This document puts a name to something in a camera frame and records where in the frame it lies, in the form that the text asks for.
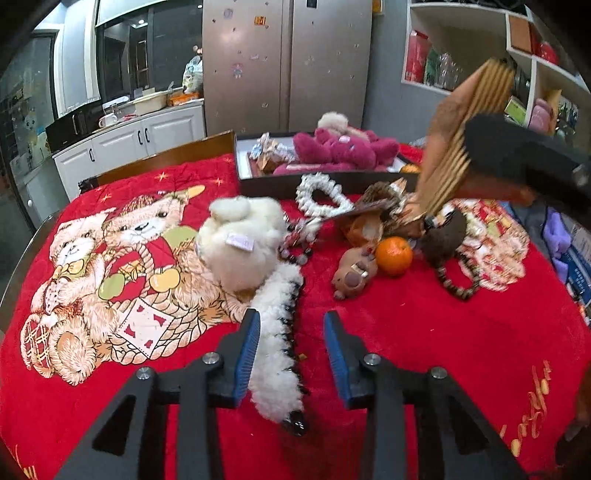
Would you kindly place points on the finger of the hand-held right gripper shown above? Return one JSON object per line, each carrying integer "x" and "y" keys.
{"x": 521, "y": 154}

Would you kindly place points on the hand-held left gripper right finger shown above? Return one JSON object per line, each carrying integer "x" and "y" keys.
{"x": 337, "y": 357}

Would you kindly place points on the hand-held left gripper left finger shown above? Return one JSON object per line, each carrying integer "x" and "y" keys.
{"x": 247, "y": 357}

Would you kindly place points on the white fuzzy hair clip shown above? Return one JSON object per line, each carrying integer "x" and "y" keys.
{"x": 277, "y": 360}

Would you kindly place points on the cream plush toy with tag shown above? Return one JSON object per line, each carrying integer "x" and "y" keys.
{"x": 240, "y": 265}

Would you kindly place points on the orange mandarin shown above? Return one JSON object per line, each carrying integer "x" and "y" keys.
{"x": 394, "y": 255}
{"x": 410, "y": 169}

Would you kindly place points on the black shallow box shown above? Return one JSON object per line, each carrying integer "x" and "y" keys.
{"x": 277, "y": 187}

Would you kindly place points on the pink plush bear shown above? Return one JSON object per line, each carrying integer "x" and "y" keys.
{"x": 337, "y": 150}

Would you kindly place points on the fluffy cream plush toy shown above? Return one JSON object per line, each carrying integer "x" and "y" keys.
{"x": 332, "y": 121}

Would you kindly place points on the pink container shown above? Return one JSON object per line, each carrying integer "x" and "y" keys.
{"x": 539, "y": 115}

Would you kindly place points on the green box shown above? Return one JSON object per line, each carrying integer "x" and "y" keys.
{"x": 515, "y": 110}

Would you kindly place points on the grey cloth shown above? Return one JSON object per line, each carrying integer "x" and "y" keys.
{"x": 531, "y": 217}

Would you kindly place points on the small brown plush toy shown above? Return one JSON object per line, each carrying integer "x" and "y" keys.
{"x": 353, "y": 276}

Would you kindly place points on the purple cloth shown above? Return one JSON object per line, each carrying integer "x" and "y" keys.
{"x": 558, "y": 240}

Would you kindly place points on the red printed blanket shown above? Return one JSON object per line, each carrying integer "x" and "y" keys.
{"x": 438, "y": 346}

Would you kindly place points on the brown fuzzy hair clip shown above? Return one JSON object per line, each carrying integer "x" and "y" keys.
{"x": 443, "y": 240}

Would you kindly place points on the blue and white carton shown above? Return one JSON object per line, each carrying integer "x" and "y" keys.
{"x": 581, "y": 272}

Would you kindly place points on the brown lace scrunchie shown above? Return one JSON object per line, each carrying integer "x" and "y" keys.
{"x": 385, "y": 196}

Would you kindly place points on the red box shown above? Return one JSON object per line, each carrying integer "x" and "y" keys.
{"x": 418, "y": 55}

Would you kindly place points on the white kitchen cabinet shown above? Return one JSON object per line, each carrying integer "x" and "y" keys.
{"x": 152, "y": 134}

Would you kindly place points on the silver refrigerator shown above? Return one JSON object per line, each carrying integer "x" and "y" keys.
{"x": 286, "y": 69}

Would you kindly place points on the cream basin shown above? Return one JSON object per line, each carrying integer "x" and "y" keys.
{"x": 150, "y": 103}

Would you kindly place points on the white mug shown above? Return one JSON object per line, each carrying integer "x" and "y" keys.
{"x": 107, "y": 121}

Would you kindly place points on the black microwave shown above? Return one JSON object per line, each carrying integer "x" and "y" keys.
{"x": 69, "y": 130}

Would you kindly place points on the bag of food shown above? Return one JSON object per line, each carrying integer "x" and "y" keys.
{"x": 193, "y": 74}

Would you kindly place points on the dark kitchen window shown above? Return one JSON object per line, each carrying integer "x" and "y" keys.
{"x": 138, "y": 50}

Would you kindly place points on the glass sliding door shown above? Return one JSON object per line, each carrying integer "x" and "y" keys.
{"x": 23, "y": 115}

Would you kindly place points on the white wall shelf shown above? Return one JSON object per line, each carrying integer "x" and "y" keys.
{"x": 461, "y": 11}

